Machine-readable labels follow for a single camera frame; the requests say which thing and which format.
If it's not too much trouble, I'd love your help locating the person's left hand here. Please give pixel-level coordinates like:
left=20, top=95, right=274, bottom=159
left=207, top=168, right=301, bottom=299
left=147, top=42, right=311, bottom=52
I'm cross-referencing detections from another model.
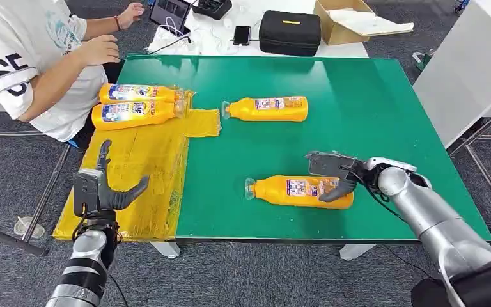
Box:
left=116, top=2, right=146, bottom=31

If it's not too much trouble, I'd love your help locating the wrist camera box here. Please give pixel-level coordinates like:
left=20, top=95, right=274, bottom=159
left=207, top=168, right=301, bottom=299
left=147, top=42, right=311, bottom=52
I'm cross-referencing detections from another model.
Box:
left=366, top=157, right=418, bottom=174
left=72, top=168, right=103, bottom=217

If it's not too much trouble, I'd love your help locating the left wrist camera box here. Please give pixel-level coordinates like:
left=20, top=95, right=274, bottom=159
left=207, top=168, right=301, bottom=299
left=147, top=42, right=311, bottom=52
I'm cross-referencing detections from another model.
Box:
left=72, top=168, right=103, bottom=217

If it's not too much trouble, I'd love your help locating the orange drink bottle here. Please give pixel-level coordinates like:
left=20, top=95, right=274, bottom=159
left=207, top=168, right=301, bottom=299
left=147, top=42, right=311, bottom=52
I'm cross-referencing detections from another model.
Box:
left=244, top=174, right=355, bottom=210
left=221, top=95, right=309, bottom=123
left=98, top=83, right=186, bottom=106
left=91, top=100, right=186, bottom=132

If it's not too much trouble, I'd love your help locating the black cable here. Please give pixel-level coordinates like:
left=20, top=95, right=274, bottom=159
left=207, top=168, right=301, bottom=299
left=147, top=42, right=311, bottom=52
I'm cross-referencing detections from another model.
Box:
left=147, top=36, right=192, bottom=56

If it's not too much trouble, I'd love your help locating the dark tablet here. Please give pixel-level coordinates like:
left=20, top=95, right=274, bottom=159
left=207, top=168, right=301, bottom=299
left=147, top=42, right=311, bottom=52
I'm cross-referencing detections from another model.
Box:
left=149, top=0, right=192, bottom=35

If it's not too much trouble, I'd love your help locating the cardboard box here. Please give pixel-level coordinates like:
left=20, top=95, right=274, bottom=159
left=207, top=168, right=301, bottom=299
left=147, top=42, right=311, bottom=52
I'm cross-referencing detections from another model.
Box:
left=313, top=0, right=374, bottom=47

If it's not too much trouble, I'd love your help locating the person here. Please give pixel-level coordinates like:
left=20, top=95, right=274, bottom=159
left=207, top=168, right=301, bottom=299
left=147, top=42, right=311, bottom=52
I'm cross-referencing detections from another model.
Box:
left=0, top=0, right=147, bottom=143

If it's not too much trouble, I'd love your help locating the black zip case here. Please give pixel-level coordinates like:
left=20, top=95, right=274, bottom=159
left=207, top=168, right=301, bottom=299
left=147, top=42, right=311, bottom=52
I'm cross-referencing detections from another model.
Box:
left=258, top=10, right=323, bottom=58

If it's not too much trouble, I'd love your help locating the black controller device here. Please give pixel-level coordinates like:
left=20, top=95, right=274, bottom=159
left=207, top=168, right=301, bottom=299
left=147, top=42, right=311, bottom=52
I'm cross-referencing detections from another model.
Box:
left=191, top=0, right=233, bottom=21

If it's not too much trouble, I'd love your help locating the person's right hand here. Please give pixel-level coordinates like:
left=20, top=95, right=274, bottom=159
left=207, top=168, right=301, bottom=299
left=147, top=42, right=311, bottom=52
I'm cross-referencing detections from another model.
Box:
left=77, top=33, right=122, bottom=67

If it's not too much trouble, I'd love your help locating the white cable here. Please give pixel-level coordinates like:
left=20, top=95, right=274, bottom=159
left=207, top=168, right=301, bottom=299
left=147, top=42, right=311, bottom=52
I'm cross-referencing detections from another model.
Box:
left=155, top=16, right=193, bottom=48

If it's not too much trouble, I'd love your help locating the yellow plastic sheet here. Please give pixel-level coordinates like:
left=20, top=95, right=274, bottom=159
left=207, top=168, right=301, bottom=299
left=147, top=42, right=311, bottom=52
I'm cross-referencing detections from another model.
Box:
left=52, top=88, right=222, bottom=243

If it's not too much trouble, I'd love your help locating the green table mat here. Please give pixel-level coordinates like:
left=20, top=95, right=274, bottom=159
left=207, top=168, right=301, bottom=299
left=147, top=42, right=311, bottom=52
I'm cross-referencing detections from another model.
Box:
left=116, top=54, right=491, bottom=244

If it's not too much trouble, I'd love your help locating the green and white floor object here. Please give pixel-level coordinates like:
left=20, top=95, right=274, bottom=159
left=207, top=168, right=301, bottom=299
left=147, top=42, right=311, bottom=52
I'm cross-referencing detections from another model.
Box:
left=411, top=48, right=435, bottom=72

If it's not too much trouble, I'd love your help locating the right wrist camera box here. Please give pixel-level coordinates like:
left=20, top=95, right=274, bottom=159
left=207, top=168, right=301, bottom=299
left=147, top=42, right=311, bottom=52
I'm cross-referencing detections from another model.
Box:
left=366, top=157, right=418, bottom=174

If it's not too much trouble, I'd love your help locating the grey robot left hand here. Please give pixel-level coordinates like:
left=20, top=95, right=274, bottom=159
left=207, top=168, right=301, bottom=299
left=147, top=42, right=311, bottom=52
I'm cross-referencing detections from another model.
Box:
left=96, top=139, right=151, bottom=213

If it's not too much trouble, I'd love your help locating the black smartphone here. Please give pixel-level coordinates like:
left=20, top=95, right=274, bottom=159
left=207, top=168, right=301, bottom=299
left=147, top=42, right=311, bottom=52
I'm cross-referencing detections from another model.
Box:
left=232, top=25, right=253, bottom=47

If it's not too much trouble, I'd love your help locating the white foam board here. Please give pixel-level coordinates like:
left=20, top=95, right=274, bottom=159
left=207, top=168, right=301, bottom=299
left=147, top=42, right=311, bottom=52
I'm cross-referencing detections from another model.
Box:
left=329, top=8, right=416, bottom=38

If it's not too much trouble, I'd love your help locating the metal frame by person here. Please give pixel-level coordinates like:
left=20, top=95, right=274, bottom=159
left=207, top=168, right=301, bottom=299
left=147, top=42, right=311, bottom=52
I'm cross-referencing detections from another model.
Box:
left=0, top=131, right=74, bottom=258

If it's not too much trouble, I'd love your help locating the metal frame by partition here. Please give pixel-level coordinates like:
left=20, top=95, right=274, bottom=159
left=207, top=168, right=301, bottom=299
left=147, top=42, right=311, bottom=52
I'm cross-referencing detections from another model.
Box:
left=446, top=98, right=491, bottom=230

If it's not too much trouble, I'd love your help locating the clear plastic cup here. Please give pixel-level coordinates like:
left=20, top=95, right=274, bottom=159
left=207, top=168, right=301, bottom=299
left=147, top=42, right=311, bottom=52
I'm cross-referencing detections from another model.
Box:
left=13, top=216, right=47, bottom=239

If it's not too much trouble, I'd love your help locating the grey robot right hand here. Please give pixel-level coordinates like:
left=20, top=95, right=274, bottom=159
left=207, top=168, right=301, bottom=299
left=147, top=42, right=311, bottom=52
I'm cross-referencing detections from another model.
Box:
left=305, top=150, right=371, bottom=203

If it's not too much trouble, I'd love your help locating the white table foot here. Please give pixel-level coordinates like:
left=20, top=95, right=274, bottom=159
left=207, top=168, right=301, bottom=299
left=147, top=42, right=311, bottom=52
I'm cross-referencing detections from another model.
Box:
left=150, top=241, right=182, bottom=260
left=339, top=243, right=377, bottom=262

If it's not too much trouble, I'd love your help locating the white partition panel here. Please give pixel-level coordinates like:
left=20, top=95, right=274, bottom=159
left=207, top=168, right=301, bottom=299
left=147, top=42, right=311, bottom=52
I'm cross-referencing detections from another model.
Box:
left=412, top=0, right=491, bottom=150

